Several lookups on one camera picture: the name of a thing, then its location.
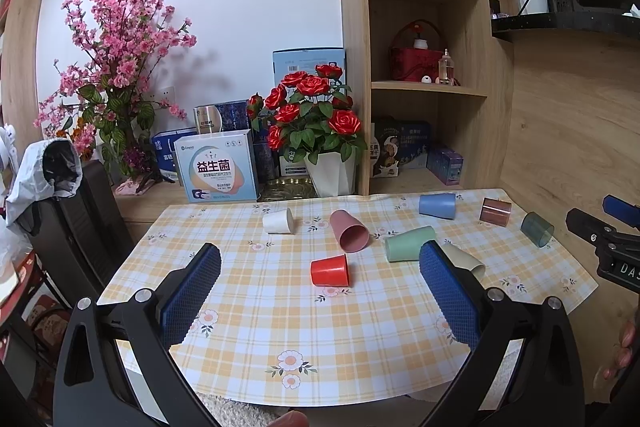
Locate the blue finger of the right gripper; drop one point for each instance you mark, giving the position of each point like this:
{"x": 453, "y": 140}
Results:
{"x": 622, "y": 211}

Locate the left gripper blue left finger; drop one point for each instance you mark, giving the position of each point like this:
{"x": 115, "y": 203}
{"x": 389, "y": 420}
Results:
{"x": 183, "y": 292}

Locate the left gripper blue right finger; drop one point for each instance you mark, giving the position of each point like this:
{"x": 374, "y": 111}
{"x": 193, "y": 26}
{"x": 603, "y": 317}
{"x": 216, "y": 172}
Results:
{"x": 458, "y": 307}

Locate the translucent brown plastic cup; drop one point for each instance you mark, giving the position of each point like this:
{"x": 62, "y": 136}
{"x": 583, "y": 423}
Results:
{"x": 495, "y": 212}

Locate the beige plastic cup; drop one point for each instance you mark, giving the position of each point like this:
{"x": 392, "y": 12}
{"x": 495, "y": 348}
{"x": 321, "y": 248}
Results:
{"x": 463, "y": 260}

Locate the translucent dark green cup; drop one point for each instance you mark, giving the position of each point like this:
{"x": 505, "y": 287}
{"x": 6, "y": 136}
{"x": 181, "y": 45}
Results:
{"x": 537, "y": 229}

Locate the green plastic cup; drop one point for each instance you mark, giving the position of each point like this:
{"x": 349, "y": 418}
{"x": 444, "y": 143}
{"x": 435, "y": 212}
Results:
{"x": 405, "y": 247}

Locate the blue plastic cup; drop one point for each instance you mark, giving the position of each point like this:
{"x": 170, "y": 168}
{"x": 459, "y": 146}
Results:
{"x": 441, "y": 205}

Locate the pink plastic cup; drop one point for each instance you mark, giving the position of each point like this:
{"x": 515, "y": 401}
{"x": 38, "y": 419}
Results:
{"x": 350, "y": 233}

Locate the red plastic cup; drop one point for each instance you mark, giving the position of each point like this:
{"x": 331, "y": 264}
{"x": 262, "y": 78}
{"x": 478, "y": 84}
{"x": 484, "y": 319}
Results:
{"x": 330, "y": 272}

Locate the white plastic cup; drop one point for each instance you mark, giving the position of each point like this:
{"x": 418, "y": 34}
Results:
{"x": 278, "y": 222}

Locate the person's right hand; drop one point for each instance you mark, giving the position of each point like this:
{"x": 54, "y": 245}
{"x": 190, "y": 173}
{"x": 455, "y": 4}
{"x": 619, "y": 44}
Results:
{"x": 624, "y": 350}

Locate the person's left hand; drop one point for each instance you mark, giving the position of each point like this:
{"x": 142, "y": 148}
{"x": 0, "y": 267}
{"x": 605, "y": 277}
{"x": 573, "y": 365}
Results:
{"x": 291, "y": 419}

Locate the black office chair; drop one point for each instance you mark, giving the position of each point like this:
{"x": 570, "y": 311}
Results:
{"x": 82, "y": 240}

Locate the yellow plaid floral tablecloth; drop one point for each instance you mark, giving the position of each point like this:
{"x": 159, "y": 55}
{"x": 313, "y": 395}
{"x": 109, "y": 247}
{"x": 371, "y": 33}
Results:
{"x": 267, "y": 335}

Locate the purple small box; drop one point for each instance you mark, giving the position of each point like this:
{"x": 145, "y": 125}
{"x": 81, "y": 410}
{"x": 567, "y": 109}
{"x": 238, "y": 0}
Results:
{"x": 446, "y": 165}

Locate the white probiotic product box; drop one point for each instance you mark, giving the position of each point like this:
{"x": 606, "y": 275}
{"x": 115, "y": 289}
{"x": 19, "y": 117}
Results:
{"x": 218, "y": 167}

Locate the gold decorative tray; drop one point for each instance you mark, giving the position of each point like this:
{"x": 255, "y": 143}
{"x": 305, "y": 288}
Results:
{"x": 287, "y": 189}

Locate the blue tissue box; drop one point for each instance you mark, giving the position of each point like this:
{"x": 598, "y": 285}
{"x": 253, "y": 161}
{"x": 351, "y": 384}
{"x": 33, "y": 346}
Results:
{"x": 163, "y": 144}

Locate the dark blue illustrated box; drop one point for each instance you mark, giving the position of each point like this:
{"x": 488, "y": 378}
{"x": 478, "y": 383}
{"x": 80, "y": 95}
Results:
{"x": 414, "y": 144}

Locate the white faceted flower pot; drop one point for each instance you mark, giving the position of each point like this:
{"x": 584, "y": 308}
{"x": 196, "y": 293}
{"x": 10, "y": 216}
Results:
{"x": 330, "y": 176}

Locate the grey jacket on chair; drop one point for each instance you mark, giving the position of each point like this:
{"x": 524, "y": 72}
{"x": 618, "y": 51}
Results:
{"x": 49, "y": 168}

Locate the silver metal tin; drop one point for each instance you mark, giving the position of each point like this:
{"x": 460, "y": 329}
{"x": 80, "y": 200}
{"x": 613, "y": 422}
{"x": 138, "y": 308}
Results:
{"x": 207, "y": 119}

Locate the dark blue patterned box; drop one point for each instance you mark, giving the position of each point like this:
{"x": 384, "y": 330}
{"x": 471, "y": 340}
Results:
{"x": 233, "y": 115}

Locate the red rose bouquet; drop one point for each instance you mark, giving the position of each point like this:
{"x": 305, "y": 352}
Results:
{"x": 309, "y": 114}

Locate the glass perfume bottle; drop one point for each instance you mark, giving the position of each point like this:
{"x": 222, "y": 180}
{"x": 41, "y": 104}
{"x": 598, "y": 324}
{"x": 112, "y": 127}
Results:
{"x": 446, "y": 70}

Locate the red gift basket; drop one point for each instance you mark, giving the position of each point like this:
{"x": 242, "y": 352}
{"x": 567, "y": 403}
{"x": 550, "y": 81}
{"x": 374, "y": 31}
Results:
{"x": 410, "y": 57}

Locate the light blue upright box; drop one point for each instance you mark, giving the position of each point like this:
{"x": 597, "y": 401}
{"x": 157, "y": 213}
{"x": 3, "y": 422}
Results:
{"x": 286, "y": 62}

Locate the pink blossom branch arrangement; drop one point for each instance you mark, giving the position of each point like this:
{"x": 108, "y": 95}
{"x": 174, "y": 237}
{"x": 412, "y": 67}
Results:
{"x": 102, "y": 102}

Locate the wooden shelf unit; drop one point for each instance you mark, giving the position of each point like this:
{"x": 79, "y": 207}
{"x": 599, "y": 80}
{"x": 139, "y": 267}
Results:
{"x": 433, "y": 89}

